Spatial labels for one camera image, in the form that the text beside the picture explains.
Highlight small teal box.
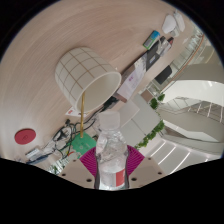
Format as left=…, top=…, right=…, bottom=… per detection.
left=142, top=30, right=161, bottom=50

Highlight tangled black cables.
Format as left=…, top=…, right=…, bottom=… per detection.
left=49, top=118, right=98, bottom=159

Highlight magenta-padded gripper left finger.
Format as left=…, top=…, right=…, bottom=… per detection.
left=59, top=147, right=98, bottom=190

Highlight flat round red coaster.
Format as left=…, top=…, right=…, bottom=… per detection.
left=14, top=128, right=37, bottom=146

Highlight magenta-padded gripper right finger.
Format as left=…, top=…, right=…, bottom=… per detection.
left=127, top=144, right=166, bottom=190

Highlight black laptop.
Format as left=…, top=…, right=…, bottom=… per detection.
left=121, top=36, right=175, bottom=84

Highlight white grid-pattern cup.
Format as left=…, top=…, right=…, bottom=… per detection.
left=54, top=46, right=123, bottom=113

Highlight clear plastic water bottle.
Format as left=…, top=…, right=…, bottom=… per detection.
left=92, top=110, right=130, bottom=191

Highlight white printed booklet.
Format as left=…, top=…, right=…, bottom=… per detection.
left=116, top=59, right=151, bottom=101

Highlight white plastic packet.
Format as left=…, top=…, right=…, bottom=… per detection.
left=25, top=147, right=42, bottom=159

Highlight white power adapter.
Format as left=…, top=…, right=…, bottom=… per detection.
left=173, top=10, right=186, bottom=33

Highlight colourful sticker sheet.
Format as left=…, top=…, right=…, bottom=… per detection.
left=64, top=106, right=88, bottom=118

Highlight black chair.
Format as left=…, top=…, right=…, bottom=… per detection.
left=154, top=64, right=173, bottom=85

